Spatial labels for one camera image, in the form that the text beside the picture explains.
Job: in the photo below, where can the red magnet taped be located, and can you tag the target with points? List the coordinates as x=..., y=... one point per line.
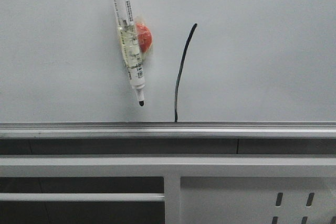
x=144, y=36

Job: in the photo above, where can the white black whiteboard marker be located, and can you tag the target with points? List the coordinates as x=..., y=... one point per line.
x=128, y=38

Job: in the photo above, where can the white whiteboard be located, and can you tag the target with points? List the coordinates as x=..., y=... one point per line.
x=251, y=68

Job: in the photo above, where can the white perforated stand frame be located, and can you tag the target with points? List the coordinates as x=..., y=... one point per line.
x=168, y=180

